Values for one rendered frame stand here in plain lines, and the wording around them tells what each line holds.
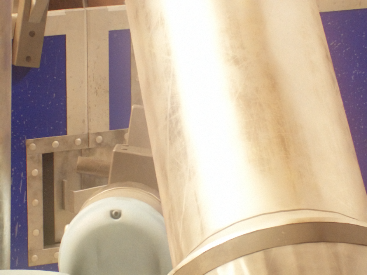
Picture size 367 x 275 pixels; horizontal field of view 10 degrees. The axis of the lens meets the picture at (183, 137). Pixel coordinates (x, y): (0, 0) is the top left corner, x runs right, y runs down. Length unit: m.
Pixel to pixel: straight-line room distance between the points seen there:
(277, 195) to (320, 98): 0.08
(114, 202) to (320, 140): 0.54
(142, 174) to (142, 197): 0.13
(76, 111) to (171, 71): 0.88
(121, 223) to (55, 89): 0.43
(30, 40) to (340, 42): 0.35
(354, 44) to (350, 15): 0.03
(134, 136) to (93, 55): 0.19
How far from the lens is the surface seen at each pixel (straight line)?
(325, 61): 1.18
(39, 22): 1.99
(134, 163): 1.82
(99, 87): 2.04
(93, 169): 1.83
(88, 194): 2.05
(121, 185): 1.75
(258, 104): 1.12
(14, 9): 2.01
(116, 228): 1.62
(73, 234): 1.62
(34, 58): 2.00
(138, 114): 1.86
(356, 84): 2.18
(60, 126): 2.04
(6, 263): 1.59
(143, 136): 1.86
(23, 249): 2.05
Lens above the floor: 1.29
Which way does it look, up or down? 13 degrees down
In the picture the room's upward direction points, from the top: straight up
